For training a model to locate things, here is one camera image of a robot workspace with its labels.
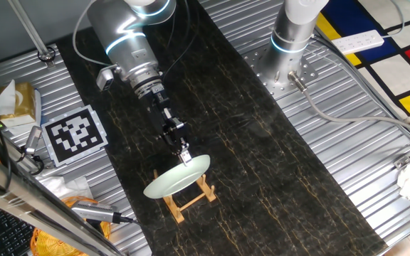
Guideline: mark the wrist-mounted camera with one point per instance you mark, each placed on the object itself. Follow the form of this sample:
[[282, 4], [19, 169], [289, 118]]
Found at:
[[104, 79]]

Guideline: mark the silver camera on clamp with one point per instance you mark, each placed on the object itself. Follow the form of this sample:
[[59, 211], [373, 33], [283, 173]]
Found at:
[[33, 138]]

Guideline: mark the pale green round plate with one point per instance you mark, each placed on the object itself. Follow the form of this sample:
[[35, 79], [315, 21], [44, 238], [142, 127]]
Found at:
[[169, 181]]

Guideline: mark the aluminium pole with foot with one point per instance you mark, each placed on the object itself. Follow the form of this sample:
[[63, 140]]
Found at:
[[31, 32]]

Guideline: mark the gold tissue box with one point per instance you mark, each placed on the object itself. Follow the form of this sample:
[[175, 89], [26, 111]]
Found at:
[[23, 103]]

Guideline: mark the metal frame beam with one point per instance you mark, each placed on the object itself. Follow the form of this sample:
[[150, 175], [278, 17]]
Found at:
[[30, 202]]

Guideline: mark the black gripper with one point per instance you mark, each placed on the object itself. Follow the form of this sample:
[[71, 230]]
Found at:
[[166, 121]]

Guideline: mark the black marble pattern mat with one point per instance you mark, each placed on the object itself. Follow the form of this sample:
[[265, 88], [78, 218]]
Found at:
[[279, 195]]

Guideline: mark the wooden dish rack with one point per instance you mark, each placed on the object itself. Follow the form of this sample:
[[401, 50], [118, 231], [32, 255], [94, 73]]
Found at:
[[176, 211]]

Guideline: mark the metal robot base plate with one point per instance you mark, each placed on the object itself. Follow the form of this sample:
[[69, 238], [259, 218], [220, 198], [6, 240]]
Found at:
[[308, 73]]

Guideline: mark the black keyboard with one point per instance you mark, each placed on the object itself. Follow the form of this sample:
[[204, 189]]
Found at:
[[2, 231]]

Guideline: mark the white plastic bag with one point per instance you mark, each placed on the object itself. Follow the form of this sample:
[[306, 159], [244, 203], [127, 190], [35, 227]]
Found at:
[[66, 186]]

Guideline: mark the black white marker board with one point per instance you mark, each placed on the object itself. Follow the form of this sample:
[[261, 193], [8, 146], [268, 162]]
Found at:
[[73, 135]]

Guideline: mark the black camera clamp mount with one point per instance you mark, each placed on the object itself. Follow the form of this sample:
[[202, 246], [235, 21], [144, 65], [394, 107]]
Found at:
[[38, 165]]

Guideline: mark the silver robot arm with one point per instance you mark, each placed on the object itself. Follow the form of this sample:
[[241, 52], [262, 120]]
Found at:
[[126, 42]]

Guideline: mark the white power strip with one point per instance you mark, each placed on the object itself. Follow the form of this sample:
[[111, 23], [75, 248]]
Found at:
[[358, 42]]

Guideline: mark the colour block floor mat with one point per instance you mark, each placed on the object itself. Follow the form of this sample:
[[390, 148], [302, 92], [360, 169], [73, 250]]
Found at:
[[386, 71]]

